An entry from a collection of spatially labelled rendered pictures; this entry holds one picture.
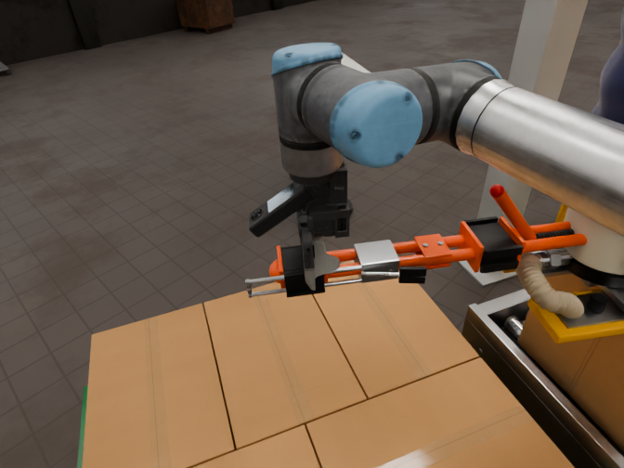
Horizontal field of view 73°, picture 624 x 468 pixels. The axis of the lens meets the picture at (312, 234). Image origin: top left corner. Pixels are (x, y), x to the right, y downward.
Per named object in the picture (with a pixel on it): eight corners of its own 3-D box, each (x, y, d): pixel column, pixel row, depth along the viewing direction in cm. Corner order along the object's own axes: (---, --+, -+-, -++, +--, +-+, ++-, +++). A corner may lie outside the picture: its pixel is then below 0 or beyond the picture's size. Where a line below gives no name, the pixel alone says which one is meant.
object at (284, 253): (322, 260, 81) (321, 240, 78) (328, 287, 75) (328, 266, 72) (279, 266, 80) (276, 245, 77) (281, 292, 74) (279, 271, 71)
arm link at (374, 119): (448, 79, 44) (376, 56, 53) (357, 93, 39) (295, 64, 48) (432, 162, 49) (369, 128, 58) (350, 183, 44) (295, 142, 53)
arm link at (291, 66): (292, 59, 47) (256, 44, 54) (299, 160, 55) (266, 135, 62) (360, 45, 51) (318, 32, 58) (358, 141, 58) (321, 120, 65)
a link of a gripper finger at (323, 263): (343, 292, 69) (339, 239, 67) (307, 297, 69) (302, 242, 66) (340, 286, 72) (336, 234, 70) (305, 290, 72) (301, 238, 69)
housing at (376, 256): (388, 256, 81) (389, 238, 78) (398, 279, 76) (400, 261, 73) (353, 261, 80) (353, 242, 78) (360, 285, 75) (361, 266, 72)
